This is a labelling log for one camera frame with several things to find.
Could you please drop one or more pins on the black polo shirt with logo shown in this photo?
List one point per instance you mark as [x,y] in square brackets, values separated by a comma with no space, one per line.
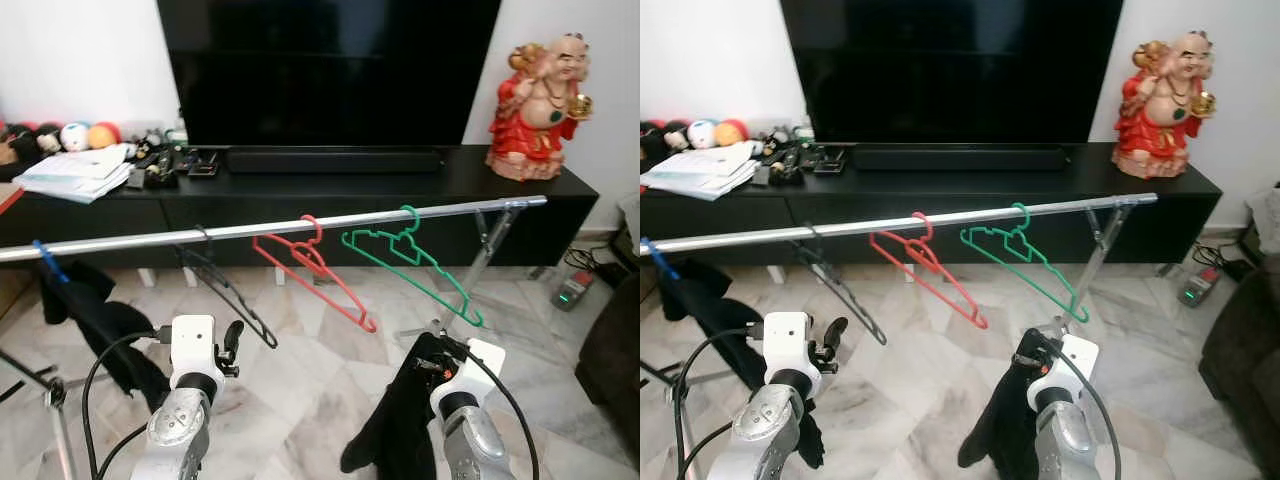
[720,330]
[1005,430]
[400,430]
[110,340]

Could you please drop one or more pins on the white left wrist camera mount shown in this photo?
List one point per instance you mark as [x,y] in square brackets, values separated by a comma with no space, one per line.
[192,345]
[787,342]

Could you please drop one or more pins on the red laughing Buddha statue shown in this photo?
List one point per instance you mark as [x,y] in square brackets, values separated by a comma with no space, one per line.
[540,110]
[1165,108]

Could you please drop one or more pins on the silver clothes rack end frame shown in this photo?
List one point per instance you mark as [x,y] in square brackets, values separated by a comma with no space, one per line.
[683,440]
[490,243]
[62,440]
[1105,240]

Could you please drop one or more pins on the dark grey plastic hanger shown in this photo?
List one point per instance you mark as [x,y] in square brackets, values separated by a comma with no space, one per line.
[878,337]
[268,338]

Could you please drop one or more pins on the orange round plush toy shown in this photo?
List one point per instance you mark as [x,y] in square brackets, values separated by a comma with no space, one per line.
[104,135]
[732,132]

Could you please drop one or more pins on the blue plastic hanger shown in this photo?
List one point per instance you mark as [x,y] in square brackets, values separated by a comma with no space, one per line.
[660,262]
[48,262]

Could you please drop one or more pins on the black television console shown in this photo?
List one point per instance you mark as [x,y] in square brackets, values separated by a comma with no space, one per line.
[250,200]
[870,198]

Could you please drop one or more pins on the black round plush toy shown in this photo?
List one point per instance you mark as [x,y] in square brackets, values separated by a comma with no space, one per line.
[665,138]
[35,140]

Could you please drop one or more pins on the grey power strip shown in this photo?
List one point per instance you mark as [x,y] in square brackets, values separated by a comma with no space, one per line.
[572,292]
[1197,288]

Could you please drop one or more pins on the silver clothes rack rail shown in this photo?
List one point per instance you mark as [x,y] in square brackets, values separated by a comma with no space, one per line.
[250,230]
[870,225]

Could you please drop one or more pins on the small black figure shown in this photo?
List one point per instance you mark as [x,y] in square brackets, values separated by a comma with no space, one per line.
[775,140]
[148,142]

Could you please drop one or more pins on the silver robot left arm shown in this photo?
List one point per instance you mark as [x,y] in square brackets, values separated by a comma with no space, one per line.
[765,435]
[175,435]

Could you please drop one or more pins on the black gold trinket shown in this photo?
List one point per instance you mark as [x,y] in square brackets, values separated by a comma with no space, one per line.
[788,168]
[160,172]

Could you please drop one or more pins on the white round plush toy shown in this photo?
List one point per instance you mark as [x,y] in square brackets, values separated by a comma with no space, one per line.
[75,136]
[702,133]

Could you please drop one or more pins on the black flat screen television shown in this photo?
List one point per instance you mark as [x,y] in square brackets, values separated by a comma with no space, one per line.
[950,70]
[330,70]

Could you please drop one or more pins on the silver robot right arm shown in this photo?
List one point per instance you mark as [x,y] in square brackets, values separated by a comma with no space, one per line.
[1065,445]
[470,445]

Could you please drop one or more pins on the red plastic hanger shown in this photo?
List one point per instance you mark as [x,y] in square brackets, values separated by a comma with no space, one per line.
[370,325]
[982,322]

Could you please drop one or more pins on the small green bottle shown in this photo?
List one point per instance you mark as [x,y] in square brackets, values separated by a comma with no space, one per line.
[800,133]
[175,135]

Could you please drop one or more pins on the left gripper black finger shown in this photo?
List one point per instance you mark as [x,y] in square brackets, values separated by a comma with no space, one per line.
[835,333]
[235,336]

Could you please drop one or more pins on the stack of white papers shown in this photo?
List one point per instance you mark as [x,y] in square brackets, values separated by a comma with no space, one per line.
[70,175]
[700,172]

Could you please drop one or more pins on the green plastic hanger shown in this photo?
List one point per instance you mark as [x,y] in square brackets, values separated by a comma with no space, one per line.
[1083,316]
[478,320]

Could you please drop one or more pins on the black soundbar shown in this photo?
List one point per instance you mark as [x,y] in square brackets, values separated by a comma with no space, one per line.
[955,158]
[330,162]

